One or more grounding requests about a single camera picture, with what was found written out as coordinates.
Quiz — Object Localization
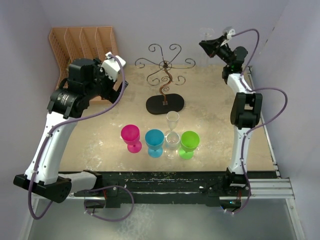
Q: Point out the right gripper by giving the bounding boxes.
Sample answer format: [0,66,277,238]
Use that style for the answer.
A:
[199,35,232,66]

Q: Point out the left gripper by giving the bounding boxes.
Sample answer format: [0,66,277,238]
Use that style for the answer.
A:
[85,58,127,104]

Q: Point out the green plastic wine glass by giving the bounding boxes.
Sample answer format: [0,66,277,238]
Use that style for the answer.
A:
[178,131,200,160]

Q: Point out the clear tall flute glass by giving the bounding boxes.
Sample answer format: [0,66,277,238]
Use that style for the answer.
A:
[165,111,180,135]

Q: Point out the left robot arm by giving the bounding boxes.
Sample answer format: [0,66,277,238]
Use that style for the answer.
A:
[13,53,128,203]

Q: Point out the clear front wine glass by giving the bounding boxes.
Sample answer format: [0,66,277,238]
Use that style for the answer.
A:
[164,131,180,160]

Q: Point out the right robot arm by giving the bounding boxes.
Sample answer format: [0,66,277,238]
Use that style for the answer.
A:
[199,36,263,196]

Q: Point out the pink plastic wine glass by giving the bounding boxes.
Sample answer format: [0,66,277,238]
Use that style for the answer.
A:
[120,124,142,154]

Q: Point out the clear short wine glass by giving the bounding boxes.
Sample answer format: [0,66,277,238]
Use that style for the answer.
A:
[199,27,215,67]

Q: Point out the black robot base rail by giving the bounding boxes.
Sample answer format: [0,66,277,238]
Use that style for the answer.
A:
[42,170,291,208]

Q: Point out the blue plastic wine glass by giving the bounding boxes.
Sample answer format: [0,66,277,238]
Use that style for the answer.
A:
[144,129,165,158]

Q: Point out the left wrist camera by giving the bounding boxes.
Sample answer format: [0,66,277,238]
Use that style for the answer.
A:
[101,51,121,82]

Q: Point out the peach plastic file organizer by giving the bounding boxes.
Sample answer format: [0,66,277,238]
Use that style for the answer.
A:
[48,25,122,106]

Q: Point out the metal wine glass rack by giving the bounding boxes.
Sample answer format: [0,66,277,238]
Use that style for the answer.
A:
[134,43,196,115]

